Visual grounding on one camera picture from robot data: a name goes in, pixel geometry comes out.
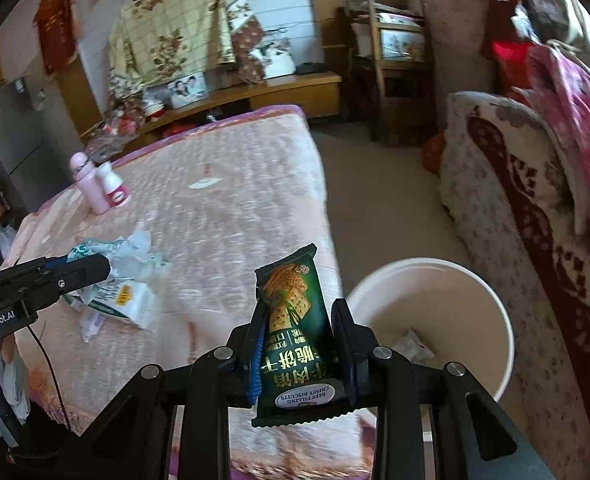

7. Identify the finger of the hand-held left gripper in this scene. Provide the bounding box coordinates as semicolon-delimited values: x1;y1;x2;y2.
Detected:
0;254;72;282
35;253;113;297

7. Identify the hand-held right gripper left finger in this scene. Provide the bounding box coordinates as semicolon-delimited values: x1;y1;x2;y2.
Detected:
50;305;267;480

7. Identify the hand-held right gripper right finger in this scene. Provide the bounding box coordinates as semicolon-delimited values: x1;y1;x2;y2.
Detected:
330;299;546;480

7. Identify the green biscuit packet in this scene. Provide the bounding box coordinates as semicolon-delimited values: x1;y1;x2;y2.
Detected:
251;243;353;428

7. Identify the white teal wrapper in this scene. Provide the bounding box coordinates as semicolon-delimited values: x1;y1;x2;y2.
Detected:
68;230;170;282

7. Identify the white packet yellow label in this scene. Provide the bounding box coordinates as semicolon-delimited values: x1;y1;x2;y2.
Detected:
62;280;157;332

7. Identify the white plastic bucket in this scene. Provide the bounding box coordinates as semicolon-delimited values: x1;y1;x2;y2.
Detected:
345;257;516;416

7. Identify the person's left hand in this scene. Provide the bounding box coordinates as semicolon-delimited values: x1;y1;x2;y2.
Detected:
0;334;32;437

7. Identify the clear plastic wrapper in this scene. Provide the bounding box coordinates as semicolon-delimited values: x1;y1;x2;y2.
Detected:
392;329;436;361

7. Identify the pink thermos bottle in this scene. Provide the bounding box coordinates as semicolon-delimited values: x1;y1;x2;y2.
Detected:
70;152;108;215

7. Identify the white bottle pink label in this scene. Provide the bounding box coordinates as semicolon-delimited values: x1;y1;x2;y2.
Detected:
96;161;127;208

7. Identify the grey refrigerator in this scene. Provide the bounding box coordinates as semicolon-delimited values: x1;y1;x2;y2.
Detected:
0;77;46;221

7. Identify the patterned sofa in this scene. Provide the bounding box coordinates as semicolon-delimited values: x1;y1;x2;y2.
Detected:
437;91;590;480

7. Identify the red bag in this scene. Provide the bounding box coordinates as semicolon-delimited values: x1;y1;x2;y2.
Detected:
420;132;448;176

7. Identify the yellow floral cloth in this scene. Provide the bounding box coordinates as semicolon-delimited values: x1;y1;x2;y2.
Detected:
108;0;253;106

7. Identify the wooden low cabinet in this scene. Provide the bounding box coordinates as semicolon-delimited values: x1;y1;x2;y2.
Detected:
80;71;343;141

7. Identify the white floral kettle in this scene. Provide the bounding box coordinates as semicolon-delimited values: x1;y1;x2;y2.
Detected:
250;42;296;80

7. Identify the dark wooden chair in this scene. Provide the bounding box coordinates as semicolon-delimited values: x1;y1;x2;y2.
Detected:
337;0;438;146

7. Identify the framed floral picture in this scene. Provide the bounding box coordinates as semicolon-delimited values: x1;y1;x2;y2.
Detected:
380;30;426;61

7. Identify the pink floral blanket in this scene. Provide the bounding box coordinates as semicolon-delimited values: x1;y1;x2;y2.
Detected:
525;42;590;263

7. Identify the red cushion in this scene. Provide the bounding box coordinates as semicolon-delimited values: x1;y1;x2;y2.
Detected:
492;40;536;91

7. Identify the black cable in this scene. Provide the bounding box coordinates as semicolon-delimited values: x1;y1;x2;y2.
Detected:
28;325;72;431

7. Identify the photo frame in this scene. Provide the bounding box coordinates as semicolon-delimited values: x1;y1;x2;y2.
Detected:
167;74;208;109

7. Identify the red wall hanging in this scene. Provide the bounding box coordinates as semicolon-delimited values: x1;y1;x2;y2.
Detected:
32;0;78;76

